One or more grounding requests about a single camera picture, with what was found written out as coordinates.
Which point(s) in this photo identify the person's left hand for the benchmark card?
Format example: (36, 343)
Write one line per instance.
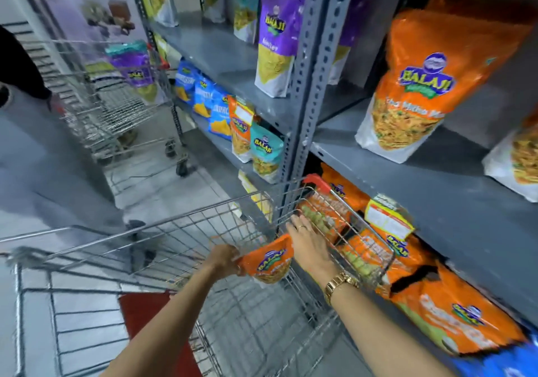
(222, 260)

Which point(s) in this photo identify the person's right hand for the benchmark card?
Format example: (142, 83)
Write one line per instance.
(311, 246)

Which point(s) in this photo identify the person's right fingers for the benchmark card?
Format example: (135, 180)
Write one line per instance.
(300, 222)

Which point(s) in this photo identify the person's left fingers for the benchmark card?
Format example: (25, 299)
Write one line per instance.
(235, 263)

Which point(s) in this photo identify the small orange snack packet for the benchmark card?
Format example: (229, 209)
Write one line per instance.
(269, 261)

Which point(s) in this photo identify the person's left forearm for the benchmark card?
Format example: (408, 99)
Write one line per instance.
(168, 326)

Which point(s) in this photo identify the person's right forearm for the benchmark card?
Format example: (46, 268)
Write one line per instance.
(378, 334)

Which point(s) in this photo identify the yellow snack packet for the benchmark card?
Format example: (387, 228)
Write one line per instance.
(257, 198)

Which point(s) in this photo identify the gold wristwatch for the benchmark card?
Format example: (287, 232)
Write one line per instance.
(338, 283)

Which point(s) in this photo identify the small teal snack packet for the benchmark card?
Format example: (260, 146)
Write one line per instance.
(267, 149)

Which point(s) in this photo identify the orange packet with white label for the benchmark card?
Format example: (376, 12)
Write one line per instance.
(391, 225)

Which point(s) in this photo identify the red cart seat flap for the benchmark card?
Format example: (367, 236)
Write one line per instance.
(147, 318)

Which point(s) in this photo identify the blue chips packet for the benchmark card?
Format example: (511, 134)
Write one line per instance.
(203, 95)
(220, 114)
(185, 80)

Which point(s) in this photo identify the grey metal shelf rack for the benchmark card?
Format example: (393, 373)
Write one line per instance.
(319, 53)

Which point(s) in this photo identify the large orange and green packet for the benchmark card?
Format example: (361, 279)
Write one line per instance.
(458, 309)

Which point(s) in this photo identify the large purple snack packet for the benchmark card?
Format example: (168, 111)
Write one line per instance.
(279, 32)

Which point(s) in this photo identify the large orange snack packet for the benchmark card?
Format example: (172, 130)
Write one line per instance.
(433, 82)
(519, 158)

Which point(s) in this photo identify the purple and teal snack packet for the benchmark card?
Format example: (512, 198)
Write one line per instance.
(135, 67)

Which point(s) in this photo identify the blue snack packet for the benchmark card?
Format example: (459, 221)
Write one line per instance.
(504, 362)

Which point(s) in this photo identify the grey staircase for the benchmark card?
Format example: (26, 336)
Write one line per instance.
(46, 65)

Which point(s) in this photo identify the wall poster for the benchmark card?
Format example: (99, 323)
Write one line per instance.
(71, 6)

